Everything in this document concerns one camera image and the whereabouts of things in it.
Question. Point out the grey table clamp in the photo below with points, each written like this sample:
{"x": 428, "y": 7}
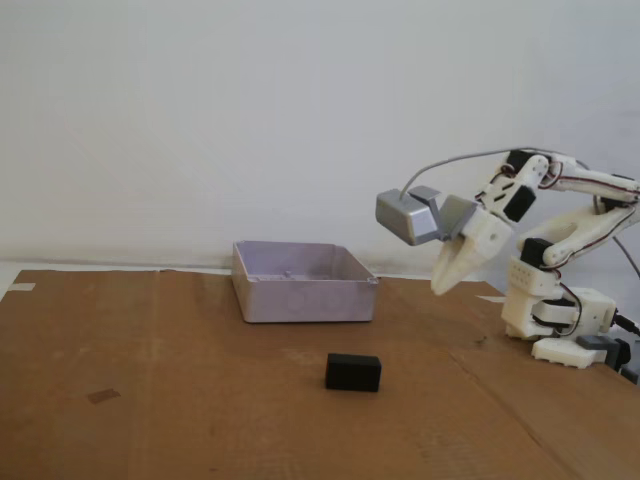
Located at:
{"x": 595, "y": 343}

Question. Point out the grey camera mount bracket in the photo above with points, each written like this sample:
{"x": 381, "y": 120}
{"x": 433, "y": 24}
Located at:
{"x": 455, "y": 212}

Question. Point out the black rectangular block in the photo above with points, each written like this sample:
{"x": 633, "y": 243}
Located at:
{"x": 352, "y": 374}

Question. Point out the white tape strip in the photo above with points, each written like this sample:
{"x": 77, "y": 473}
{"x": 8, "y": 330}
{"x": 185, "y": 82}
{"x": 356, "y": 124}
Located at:
{"x": 22, "y": 287}
{"x": 492, "y": 299}

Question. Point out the dark brown tape patch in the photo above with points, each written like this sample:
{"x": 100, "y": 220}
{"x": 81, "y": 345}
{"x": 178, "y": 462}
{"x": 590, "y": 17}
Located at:
{"x": 102, "y": 395}

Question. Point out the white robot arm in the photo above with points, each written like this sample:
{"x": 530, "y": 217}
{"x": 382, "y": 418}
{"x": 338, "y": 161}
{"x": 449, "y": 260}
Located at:
{"x": 525, "y": 300}

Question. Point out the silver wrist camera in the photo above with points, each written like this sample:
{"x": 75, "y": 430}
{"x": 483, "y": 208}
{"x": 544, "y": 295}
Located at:
{"x": 400, "y": 220}

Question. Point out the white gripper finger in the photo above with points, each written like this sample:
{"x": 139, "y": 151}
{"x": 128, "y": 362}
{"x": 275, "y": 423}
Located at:
{"x": 465, "y": 262}
{"x": 442, "y": 267}

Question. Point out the brown cardboard sheet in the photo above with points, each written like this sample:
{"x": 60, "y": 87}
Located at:
{"x": 200, "y": 425}

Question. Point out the pale grey plastic box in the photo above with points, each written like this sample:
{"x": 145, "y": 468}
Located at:
{"x": 300, "y": 302}

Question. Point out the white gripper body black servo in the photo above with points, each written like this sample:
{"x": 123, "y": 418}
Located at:
{"x": 484, "y": 234}

